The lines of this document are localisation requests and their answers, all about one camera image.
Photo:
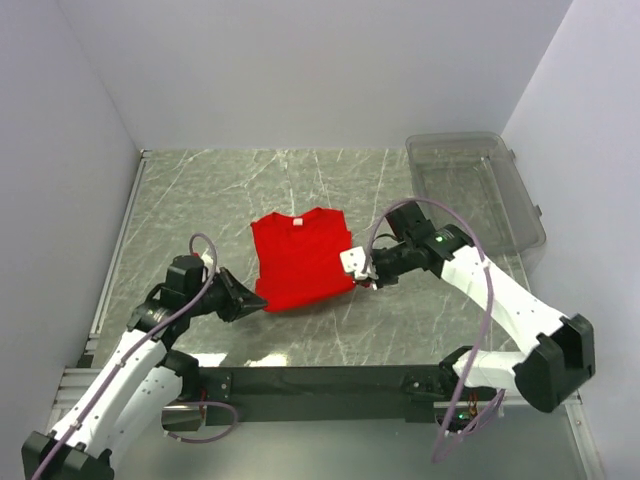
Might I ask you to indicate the aluminium front frame rail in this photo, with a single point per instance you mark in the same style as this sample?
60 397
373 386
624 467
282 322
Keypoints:
75 381

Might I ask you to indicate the red t shirt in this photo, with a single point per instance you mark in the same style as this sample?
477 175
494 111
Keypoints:
299 258

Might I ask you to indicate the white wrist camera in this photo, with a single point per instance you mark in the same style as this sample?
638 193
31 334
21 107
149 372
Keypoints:
355 264
206 258

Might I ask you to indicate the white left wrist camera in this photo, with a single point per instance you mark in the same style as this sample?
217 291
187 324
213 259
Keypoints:
206 258

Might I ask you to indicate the clear plastic storage bin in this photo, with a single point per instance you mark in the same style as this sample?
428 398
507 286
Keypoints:
474 174

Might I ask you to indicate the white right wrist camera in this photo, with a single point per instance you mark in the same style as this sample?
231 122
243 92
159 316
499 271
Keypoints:
355 264

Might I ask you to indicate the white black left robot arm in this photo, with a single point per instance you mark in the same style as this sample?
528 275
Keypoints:
143 375

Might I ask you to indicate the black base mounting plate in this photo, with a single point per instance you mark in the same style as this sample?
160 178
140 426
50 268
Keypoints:
414 393

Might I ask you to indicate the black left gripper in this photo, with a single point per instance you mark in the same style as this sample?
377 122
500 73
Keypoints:
229 298

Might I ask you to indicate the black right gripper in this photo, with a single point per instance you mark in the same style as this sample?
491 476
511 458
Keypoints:
379 270

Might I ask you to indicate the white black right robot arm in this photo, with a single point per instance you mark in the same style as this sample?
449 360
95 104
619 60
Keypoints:
555 353

